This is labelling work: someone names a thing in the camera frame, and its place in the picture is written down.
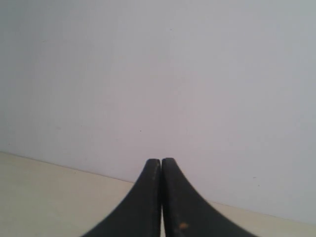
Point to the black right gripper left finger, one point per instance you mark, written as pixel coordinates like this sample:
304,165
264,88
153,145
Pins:
139,213

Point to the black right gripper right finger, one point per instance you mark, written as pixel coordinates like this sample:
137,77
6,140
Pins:
186,213

